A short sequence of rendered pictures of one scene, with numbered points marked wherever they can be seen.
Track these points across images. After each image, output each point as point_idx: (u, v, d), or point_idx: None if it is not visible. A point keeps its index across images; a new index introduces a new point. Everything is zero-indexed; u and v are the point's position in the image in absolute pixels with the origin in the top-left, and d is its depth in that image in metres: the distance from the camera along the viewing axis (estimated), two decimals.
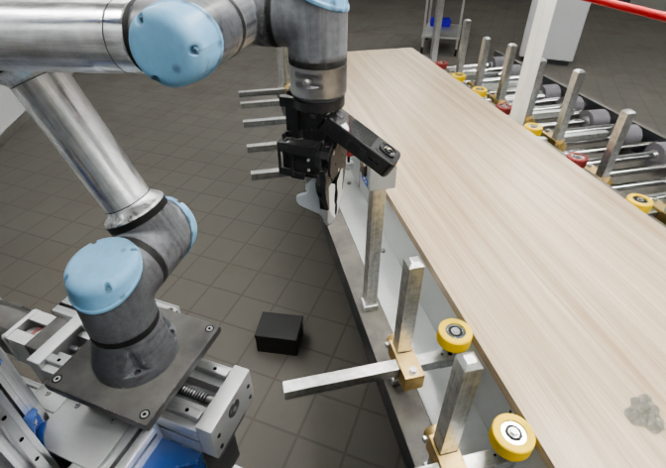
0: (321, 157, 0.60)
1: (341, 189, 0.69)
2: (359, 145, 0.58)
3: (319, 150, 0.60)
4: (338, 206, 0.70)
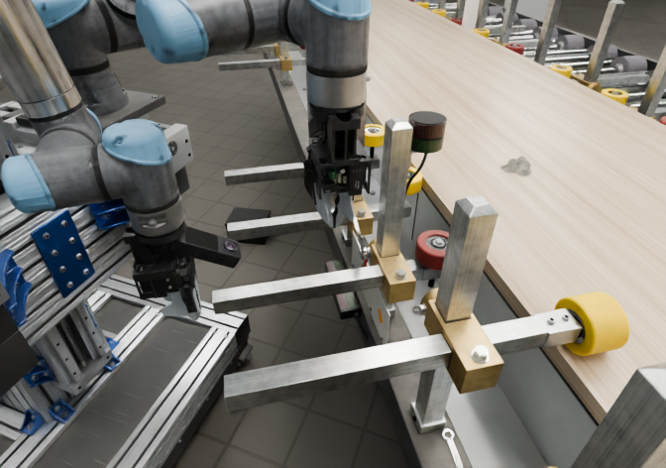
0: None
1: (316, 197, 0.67)
2: None
3: None
4: None
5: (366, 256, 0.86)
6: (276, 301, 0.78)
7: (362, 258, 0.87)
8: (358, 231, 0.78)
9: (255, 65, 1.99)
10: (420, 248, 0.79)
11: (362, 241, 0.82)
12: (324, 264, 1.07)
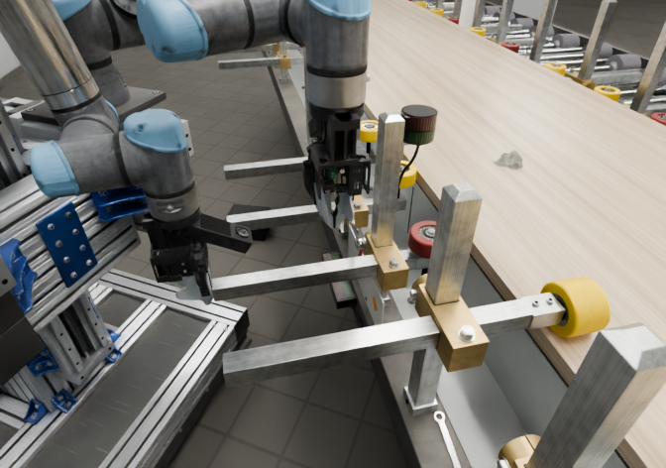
0: None
1: (316, 197, 0.67)
2: None
3: None
4: None
5: (361, 246, 0.89)
6: (274, 290, 0.80)
7: (357, 248, 0.89)
8: (353, 221, 0.81)
9: (254, 63, 2.02)
10: (413, 238, 0.82)
11: (357, 231, 0.85)
12: (321, 256, 1.10)
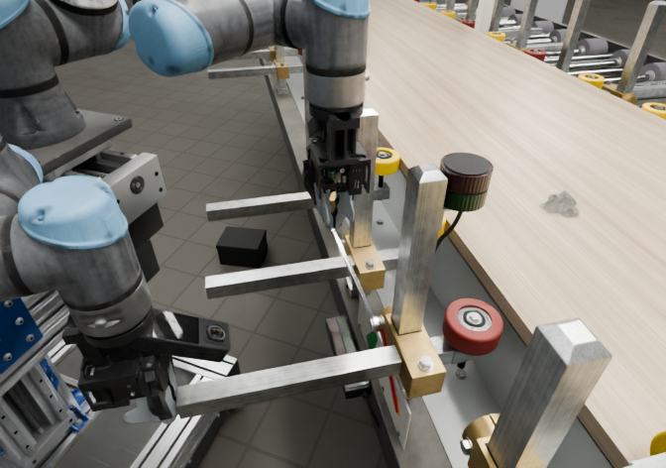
0: None
1: (316, 197, 0.67)
2: None
3: None
4: None
5: (377, 319, 0.68)
6: (262, 400, 0.59)
7: (374, 325, 0.67)
8: (350, 264, 0.69)
9: (248, 73, 1.80)
10: (451, 327, 0.60)
11: (362, 289, 0.69)
12: (325, 321, 0.89)
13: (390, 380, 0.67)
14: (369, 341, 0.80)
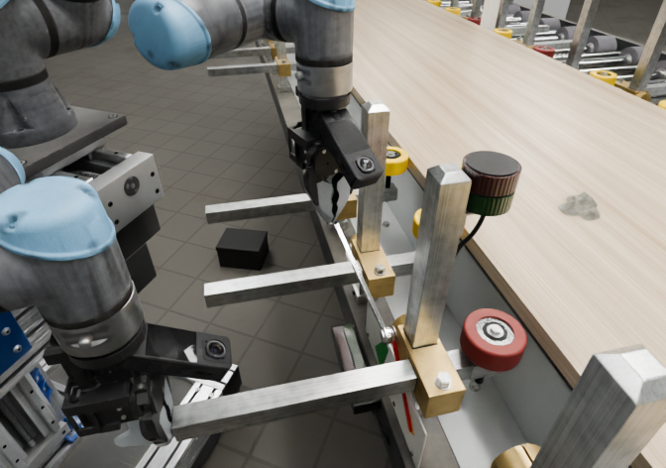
0: (309, 151, 0.61)
1: (348, 193, 0.68)
2: (336, 149, 0.57)
3: (313, 145, 0.62)
4: (340, 209, 0.69)
5: (388, 330, 0.63)
6: (265, 419, 0.54)
7: (385, 337, 0.63)
8: (359, 272, 0.65)
9: (249, 70, 1.76)
10: (471, 341, 0.56)
11: (372, 297, 0.64)
12: (331, 329, 0.84)
13: (403, 396, 0.62)
14: (378, 352, 0.75)
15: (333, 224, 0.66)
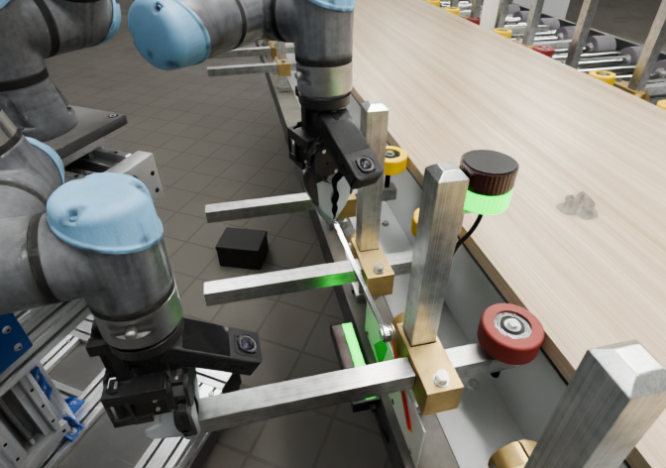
0: (309, 151, 0.61)
1: (348, 193, 0.68)
2: (336, 149, 0.57)
3: (313, 145, 0.62)
4: (340, 209, 0.69)
5: (387, 328, 0.63)
6: (288, 412, 0.55)
7: (384, 335, 0.63)
8: (358, 270, 0.65)
9: (249, 70, 1.76)
10: (489, 335, 0.56)
11: (371, 295, 0.64)
12: (330, 328, 0.84)
13: (402, 394, 0.62)
14: (377, 350, 0.75)
15: (332, 223, 0.67)
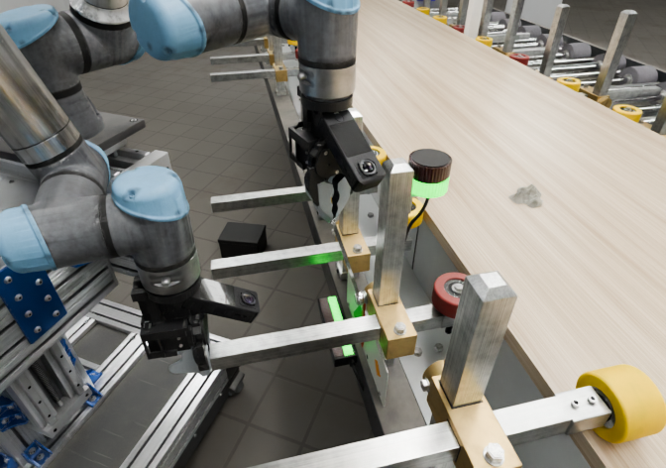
0: (310, 153, 0.61)
1: (348, 194, 0.68)
2: (339, 152, 0.57)
3: (314, 146, 0.61)
4: (341, 209, 0.69)
5: (361, 299, 0.78)
6: (280, 355, 0.70)
7: (358, 303, 0.78)
8: (347, 261, 0.73)
9: (248, 76, 1.91)
10: (438, 295, 0.71)
11: (354, 277, 0.75)
12: (317, 300, 0.99)
13: None
14: (355, 316, 0.90)
15: (331, 221, 0.68)
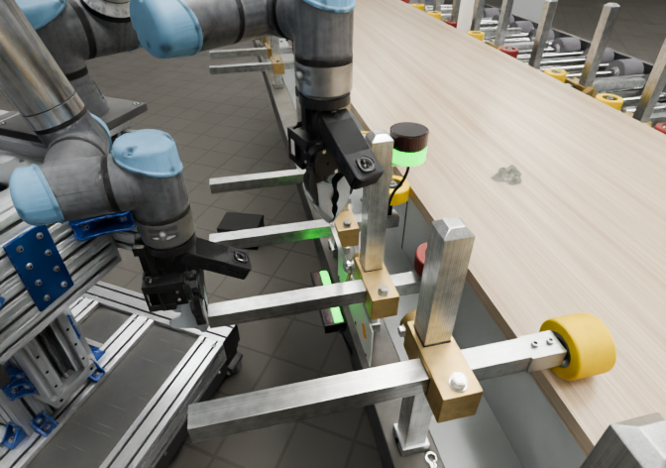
0: (309, 152, 0.61)
1: (348, 193, 0.68)
2: (337, 150, 0.57)
3: (313, 145, 0.62)
4: (340, 209, 0.69)
5: (349, 270, 0.84)
6: (273, 315, 0.76)
7: (345, 272, 0.84)
8: (340, 248, 0.76)
9: (246, 68, 1.97)
10: (419, 261, 0.77)
11: (345, 257, 0.79)
12: (310, 275, 1.05)
13: None
14: None
15: (329, 223, 0.69)
